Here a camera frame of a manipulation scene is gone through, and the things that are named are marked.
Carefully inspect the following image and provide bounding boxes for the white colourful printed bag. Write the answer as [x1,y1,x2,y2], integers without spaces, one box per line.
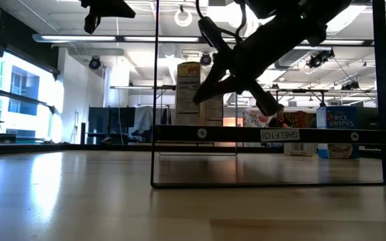
[242,109,271,129]

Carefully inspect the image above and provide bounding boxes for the white ceiling light fixture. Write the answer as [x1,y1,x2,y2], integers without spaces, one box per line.
[206,0,257,27]

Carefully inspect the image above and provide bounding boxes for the white hanging ring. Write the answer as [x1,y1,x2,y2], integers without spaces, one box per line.
[174,4,194,28]

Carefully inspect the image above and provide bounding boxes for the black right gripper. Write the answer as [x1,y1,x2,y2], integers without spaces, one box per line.
[192,15,326,117]

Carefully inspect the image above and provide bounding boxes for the dark blue partition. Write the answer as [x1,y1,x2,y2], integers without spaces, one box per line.
[88,106,136,135]

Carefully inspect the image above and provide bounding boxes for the person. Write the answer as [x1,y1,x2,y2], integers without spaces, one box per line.
[268,103,290,128]

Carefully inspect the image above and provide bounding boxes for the yellow Corn Pops box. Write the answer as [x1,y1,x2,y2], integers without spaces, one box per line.
[282,111,318,157]
[176,61,203,127]

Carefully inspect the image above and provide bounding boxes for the wooden shelf with black frame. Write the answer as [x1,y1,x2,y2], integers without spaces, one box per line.
[150,0,386,189]

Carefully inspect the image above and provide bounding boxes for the black table frame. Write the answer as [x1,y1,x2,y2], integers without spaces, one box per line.
[0,142,386,161]

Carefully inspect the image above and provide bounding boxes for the blue Rice Krispies box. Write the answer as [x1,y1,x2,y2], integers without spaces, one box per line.
[316,106,362,159]

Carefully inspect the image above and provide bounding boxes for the black ceiling spotlight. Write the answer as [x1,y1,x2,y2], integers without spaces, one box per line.
[306,49,335,70]
[199,52,212,67]
[88,56,102,70]

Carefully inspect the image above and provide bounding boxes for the long ceiling light strip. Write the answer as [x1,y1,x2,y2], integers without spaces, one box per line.
[31,33,386,47]

